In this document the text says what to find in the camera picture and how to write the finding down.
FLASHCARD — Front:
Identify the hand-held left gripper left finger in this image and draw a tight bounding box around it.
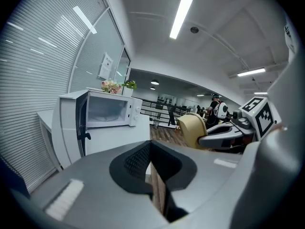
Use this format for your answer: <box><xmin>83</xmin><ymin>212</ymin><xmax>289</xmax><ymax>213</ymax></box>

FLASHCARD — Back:
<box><xmin>30</xmin><ymin>139</ymin><xmax>170</xmax><ymax>229</ymax></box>

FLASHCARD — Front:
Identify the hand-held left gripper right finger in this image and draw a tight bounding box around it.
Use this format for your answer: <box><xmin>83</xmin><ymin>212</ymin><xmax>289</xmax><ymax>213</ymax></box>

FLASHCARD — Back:
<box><xmin>151</xmin><ymin>140</ymin><xmax>243</xmax><ymax>223</ymax></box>

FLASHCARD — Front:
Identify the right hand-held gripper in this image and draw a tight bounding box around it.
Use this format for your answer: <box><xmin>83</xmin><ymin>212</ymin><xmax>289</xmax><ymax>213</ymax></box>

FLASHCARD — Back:
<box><xmin>199</xmin><ymin>96</ymin><xmax>282</xmax><ymax>154</ymax></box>

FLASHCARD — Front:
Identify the yellow bowl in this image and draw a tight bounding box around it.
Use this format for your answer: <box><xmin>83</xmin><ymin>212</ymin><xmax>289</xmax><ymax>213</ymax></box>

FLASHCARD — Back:
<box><xmin>177</xmin><ymin>113</ymin><xmax>208</xmax><ymax>150</ymax></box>

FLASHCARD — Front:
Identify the white microwave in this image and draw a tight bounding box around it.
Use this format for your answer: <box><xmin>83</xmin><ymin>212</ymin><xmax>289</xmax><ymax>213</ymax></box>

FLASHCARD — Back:
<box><xmin>51</xmin><ymin>89</ymin><xmax>143</xmax><ymax>169</ymax></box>

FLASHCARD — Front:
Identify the person's right forearm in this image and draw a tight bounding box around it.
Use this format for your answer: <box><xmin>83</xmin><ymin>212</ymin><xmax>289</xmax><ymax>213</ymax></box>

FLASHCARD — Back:
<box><xmin>271</xmin><ymin>123</ymin><xmax>289</xmax><ymax>132</ymax></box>

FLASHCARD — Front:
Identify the white backpack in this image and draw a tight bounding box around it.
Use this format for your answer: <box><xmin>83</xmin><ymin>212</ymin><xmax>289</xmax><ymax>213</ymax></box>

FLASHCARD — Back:
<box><xmin>216</xmin><ymin>101</ymin><xmax>229</xmax><ymax>120</ymax></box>

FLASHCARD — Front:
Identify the black metal railing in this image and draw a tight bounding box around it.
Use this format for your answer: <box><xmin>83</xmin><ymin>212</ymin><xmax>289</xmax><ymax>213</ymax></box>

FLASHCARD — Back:
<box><xmin>140</xmin><ymin>98</ymin><xmax>191</xmax><ymax>128</ymax></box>

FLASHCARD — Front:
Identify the long ceiling light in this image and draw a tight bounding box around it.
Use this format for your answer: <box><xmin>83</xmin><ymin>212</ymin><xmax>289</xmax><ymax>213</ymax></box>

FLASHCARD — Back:
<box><xmin>169</xmin><ymin>0</ymin><xmax>193</xmax><ymax>40</ymax></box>
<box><xmin>237</xmin><ymin>67</ymin><xmax>266</xmax><ymax>77</ymax></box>

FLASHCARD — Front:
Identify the light grey sweatshirt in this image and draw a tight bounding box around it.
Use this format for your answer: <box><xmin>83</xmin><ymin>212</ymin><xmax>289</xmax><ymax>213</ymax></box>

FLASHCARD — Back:
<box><xmin>234</xmin><ymin>51</ymin><xmax>305</xmax><ymax>229</ymax></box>

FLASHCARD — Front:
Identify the potted purple flower plant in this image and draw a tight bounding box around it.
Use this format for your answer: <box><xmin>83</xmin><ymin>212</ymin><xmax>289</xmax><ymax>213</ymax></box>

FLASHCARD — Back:
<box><xmin>121</xmin><ymin>80</ymin><xmax>138</xmax><ymax>97</ymax></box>

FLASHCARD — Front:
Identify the pastel flower bouquet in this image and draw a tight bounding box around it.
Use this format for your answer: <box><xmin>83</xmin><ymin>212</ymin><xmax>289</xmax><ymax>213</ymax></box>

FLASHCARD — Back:
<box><xmin>101</xmin><ymin>80</ymin><xmax>122</xmax><ymax>95</ymax></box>

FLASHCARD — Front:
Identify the white paper notice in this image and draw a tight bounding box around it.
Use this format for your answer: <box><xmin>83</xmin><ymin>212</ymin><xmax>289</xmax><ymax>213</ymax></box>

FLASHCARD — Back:
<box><xmin>99</xmin><ymin>52</ymin><xmax>114</xmax><ymax>80</ymax></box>

